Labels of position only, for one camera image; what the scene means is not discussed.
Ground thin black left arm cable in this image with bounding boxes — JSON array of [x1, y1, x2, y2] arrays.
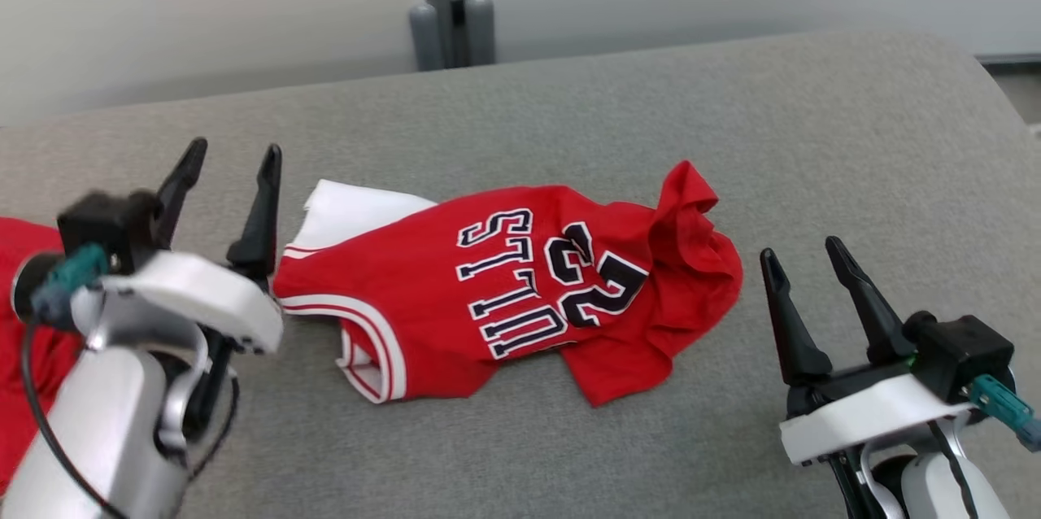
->
[[20, 322, 131, 519]]

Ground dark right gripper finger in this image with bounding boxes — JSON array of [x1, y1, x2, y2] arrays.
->
[[825, 236, 917, 366], [760, 248, 833, 387]]

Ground teal right cable connector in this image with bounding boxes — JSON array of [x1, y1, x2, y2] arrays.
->
[[968, 375, 1041, 452]]

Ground teal cable connector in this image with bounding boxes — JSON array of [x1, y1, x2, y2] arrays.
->
[[968, 375, 1041, 452], [33, 244, 111, 330]]

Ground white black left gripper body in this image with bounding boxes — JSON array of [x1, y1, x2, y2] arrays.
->
[[98, 252, 284, 434]]

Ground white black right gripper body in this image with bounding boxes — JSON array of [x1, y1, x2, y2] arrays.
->
[[779, 360, 977, 467]]

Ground teal left cable connector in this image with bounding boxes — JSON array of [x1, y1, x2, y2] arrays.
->
[[33, 244, 111, 330]]

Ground red basketball jersey white sleeves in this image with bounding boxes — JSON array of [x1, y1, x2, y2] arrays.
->
[[272, 161, 743, 408]]

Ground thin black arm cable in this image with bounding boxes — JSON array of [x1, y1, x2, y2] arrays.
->
[[927, 420, 977, 519], [20, 322, 131, 519]]

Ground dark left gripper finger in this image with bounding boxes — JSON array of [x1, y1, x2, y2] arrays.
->
[[155, 137, 208, 251], [226, 144, 283, 292]]

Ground plain red garment white trim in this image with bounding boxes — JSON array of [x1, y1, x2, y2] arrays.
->
[[0, 216, 86, 495]]

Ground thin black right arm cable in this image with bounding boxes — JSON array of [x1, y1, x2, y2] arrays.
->
[[927, 420, 977, 519]]

